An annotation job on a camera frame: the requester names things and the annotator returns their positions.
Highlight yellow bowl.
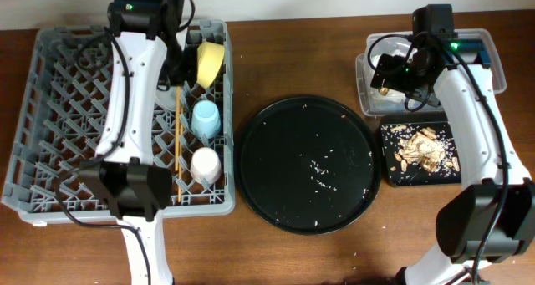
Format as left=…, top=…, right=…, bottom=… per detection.
left=196, top=42, right=225, bottom=89

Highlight black round tray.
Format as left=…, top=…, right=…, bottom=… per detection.
left=234, top=95, right=381, bottom=235

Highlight gold snack wrapper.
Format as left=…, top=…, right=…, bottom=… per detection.
left=379, top=88, right=389, bottom=96

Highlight grey dishwasher rack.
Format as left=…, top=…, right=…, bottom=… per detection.
left=1, top=20, right=236, bottom=226

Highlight pink plastic cup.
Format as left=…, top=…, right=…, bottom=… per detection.
left=190, top=147, right=222, bottom=184

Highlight blue plastic cup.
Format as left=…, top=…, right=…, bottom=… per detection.
left=191, top=100, right=222, bottom=139

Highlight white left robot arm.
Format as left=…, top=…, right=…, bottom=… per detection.
left=71, top=0, right=191, bottom=284

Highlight grey round plate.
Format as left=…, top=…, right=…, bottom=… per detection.
left=155, top=87, right=177, bottom=112

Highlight clear plastic bin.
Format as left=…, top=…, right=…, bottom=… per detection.
left=355, top=28, right=507, bottom=117

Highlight black rectangular bin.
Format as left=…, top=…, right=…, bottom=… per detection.
left=379, top=112, right=461, bottom=187

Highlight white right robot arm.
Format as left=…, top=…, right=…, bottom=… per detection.
left=368, top=4, right=534, bottom=284

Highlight food scraps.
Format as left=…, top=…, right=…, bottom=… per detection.
left=383, top=125, right=461, bottom=176

